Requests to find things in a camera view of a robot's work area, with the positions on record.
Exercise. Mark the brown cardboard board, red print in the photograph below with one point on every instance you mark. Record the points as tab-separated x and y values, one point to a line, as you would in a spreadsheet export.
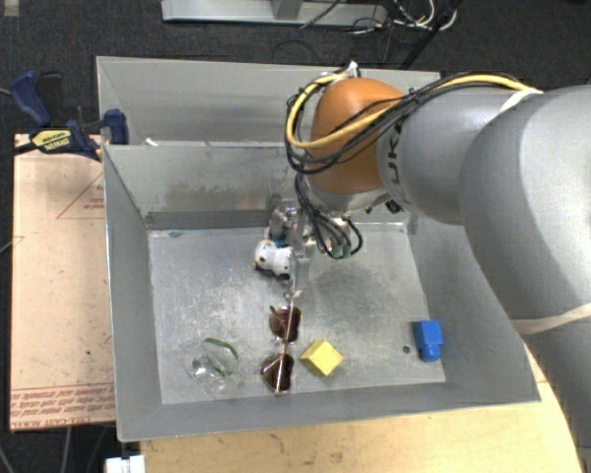
59	284

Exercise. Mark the yellow block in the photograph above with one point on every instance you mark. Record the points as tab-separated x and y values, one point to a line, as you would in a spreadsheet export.
321	358

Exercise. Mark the blue block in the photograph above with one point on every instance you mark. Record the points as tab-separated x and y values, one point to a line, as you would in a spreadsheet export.
427	338

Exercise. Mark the grey metal bin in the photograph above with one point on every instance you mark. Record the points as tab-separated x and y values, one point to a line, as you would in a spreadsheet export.
216	284

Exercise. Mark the black cylinder on white bracket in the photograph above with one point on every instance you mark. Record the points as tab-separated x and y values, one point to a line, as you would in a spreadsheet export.
393	207

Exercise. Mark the brown sunglasses with gold frame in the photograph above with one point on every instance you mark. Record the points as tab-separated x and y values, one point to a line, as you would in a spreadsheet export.
284	322

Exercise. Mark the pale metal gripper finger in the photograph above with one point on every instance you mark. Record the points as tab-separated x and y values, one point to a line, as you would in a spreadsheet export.
301	269
282	224

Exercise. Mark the white toy animal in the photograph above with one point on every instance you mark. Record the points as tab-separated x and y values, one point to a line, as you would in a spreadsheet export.
272	260

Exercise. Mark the clear glass thing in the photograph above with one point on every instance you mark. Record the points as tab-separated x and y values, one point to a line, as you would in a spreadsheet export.
216	362

